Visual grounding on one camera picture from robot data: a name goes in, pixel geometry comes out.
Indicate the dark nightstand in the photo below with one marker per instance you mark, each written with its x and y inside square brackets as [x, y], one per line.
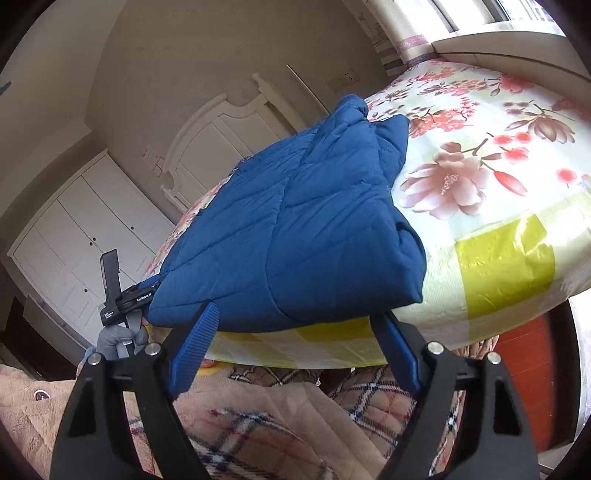
[27, 337]

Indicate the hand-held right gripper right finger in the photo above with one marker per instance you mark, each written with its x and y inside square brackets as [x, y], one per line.
[397, 353]

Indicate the window sill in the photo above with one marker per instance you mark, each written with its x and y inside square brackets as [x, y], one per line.
[508, 50]

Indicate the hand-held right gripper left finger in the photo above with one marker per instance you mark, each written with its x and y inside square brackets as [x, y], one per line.
[198, 344]

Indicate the white wardrobe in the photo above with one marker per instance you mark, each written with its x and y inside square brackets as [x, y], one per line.
[87, 230]

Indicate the wall socket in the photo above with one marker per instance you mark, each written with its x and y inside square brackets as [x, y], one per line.
[344, 77]

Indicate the white headboard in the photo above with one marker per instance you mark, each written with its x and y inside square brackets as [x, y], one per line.
[217, 134]

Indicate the person's left hand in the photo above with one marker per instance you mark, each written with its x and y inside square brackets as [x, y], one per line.
[108, 344]

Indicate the patterned curtain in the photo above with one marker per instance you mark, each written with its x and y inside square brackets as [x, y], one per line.
[397, 32]

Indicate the blue quilted jacket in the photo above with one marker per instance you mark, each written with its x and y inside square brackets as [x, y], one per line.
[300, 217]

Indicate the window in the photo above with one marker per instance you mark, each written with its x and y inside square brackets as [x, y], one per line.
[485, 11]

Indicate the floral bed sheet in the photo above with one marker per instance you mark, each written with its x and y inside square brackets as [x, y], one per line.
[485, 184]

